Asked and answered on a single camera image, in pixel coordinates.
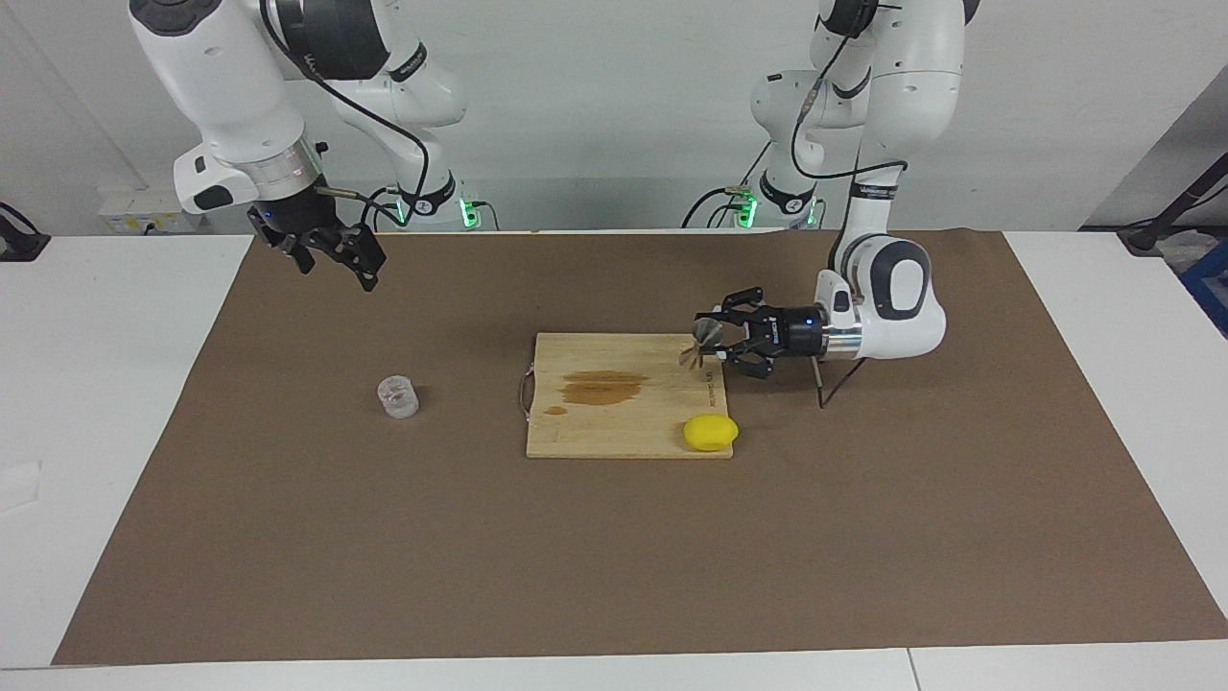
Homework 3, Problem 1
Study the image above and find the small clear glass cup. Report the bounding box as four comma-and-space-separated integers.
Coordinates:
377, 375, 420, 419

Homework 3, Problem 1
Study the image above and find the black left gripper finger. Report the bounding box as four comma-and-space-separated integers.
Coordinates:
695, 286, 768, 329
714, 344, 780, 380

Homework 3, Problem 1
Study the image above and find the black stand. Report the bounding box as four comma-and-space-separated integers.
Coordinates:
1084, 154, 1228, 256

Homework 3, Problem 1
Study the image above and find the white paper scrap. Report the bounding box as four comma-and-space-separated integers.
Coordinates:
0, 461, 44, 512

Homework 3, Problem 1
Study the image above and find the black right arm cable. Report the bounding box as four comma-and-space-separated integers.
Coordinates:
259, 0, 430, 226

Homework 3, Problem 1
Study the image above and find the white wall socket box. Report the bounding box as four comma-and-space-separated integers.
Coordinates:
99, 189, 208, 234

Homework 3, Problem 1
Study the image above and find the brown table mat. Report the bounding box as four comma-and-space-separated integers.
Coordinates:
53, 228, 1228, 666

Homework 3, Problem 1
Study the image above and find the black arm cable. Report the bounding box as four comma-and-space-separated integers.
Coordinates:
791, 0, 909, 411
259, 0, 430, 226

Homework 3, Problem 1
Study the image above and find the wooden cutting board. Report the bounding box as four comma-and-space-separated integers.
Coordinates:
519, 333, 735, 460

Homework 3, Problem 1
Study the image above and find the steel double jigger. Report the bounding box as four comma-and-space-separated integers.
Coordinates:
678, 319, 726, 372

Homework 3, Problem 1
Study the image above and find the blue box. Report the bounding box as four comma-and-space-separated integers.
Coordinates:
1178, 240, 1228, 339

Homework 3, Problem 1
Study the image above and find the yellow lemon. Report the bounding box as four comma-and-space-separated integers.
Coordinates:
683, 414, 740, 452

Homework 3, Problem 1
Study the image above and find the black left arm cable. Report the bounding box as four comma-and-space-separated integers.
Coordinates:
791, 0, 909, 411

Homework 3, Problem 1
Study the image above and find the black base cable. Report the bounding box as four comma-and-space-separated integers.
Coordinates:
361, 187, 409, 231
681, 140, 774, 229

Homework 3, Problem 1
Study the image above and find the black clamp mount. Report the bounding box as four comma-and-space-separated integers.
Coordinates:
0, 202, 51, 262

